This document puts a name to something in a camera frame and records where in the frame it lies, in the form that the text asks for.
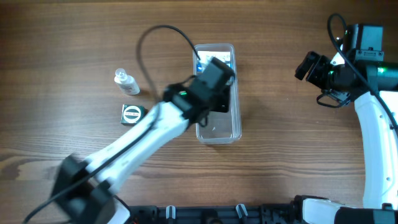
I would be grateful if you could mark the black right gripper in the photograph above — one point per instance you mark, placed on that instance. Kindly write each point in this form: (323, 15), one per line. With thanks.
(313, 68)

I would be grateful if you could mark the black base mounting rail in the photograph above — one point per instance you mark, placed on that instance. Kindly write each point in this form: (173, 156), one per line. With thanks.
(238, 214)

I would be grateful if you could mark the white Calamol lotion bottle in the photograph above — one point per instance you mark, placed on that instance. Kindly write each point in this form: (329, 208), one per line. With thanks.
(126, 83)

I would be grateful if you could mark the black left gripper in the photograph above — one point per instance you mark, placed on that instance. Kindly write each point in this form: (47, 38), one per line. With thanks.
(222, 101)

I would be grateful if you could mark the green Zam-Buk ointment box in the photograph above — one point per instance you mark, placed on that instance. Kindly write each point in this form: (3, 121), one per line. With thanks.
(132, 114)

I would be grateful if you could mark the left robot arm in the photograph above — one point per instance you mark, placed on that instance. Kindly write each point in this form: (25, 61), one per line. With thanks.
(85, 190)

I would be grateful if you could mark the clear plastic container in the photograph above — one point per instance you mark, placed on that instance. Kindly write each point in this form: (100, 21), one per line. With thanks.
(222, 128)

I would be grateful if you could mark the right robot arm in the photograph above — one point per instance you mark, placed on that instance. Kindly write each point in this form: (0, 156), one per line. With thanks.
(358, 74)

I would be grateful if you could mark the white blue medicine box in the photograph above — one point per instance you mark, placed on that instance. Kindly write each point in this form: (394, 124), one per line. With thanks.
(225, 57)

